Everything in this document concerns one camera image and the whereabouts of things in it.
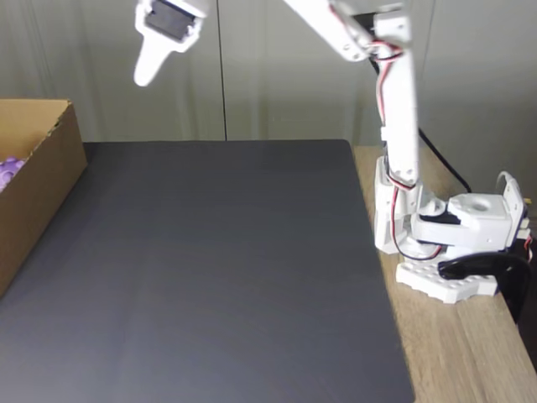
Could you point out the pink purple bumpy ball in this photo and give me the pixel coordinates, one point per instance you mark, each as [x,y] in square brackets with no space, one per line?
[8,174]

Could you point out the brown cardboard box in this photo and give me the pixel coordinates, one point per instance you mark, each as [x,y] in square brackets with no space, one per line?
[46,184]

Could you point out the dark grey table mat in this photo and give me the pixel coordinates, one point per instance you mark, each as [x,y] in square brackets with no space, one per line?
[168,336]

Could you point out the black table clamp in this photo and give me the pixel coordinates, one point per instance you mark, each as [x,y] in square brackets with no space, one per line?
[495,266]

